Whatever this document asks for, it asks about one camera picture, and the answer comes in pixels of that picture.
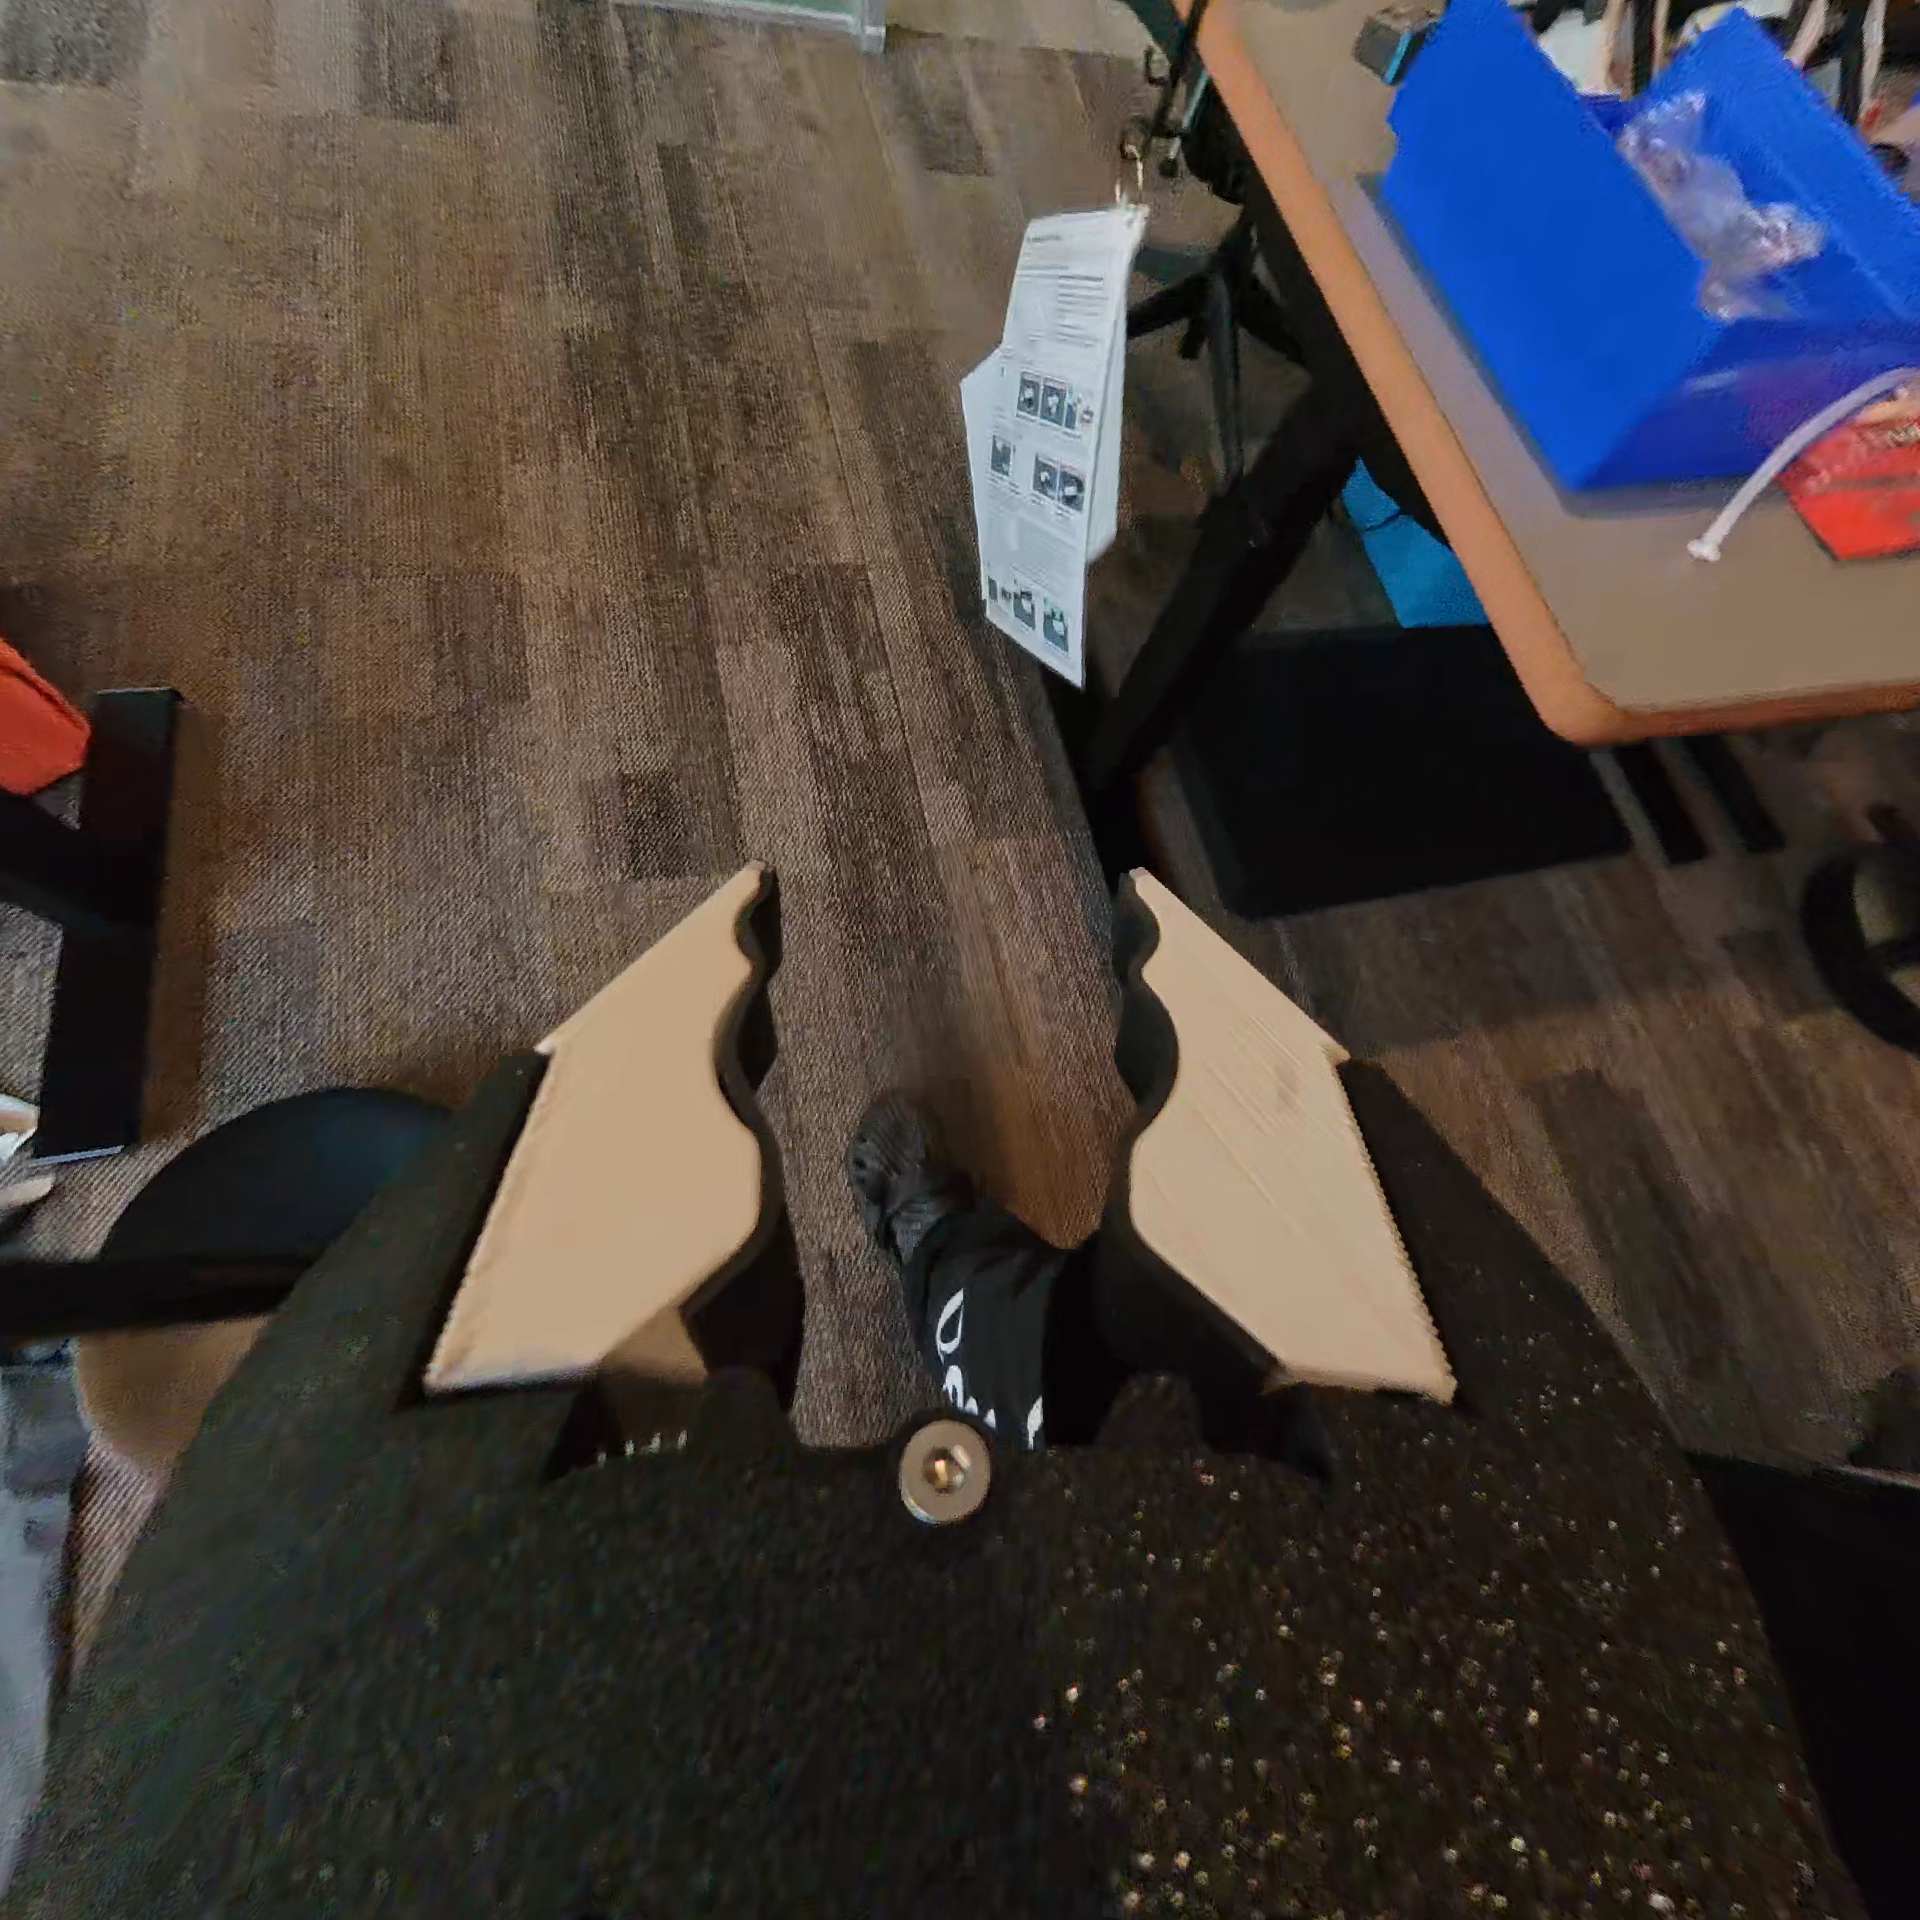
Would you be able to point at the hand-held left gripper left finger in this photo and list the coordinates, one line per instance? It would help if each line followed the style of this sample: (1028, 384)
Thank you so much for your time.
(617, 1186)

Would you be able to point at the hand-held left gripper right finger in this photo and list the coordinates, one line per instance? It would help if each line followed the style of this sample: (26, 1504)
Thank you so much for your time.
(1276, 1186)

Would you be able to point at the person's black shoe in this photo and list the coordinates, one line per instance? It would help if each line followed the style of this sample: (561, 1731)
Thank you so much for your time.
(900, 1156)

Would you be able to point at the person's leg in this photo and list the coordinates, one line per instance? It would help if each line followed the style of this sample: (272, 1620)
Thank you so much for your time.
(990, 1320)

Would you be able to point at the black round stool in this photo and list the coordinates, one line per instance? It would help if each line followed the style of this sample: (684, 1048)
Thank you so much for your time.
(270, 1171)

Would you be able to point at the black box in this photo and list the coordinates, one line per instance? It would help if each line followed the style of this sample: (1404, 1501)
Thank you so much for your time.
(1410, 780)

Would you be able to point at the grey wood edged table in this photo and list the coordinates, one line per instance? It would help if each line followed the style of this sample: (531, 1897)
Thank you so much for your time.
(1681, 601)

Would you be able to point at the orange traffic cone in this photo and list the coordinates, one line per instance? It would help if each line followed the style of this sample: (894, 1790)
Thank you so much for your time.
(30, 721)

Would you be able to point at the printed paper sheet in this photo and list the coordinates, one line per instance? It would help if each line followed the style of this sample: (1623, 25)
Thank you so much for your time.
(1050, 450)

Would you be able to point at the red printed card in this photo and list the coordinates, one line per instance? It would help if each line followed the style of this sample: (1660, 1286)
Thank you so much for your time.
(1867, 496)

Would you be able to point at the blue parts bin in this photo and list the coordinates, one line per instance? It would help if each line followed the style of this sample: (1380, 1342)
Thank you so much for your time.
(1561, 300)

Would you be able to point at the clear plastic bag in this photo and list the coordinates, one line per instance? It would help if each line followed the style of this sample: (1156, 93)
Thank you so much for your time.
(1726, 211)

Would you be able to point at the black floor frame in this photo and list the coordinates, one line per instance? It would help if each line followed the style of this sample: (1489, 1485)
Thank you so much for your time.
(121, 901)

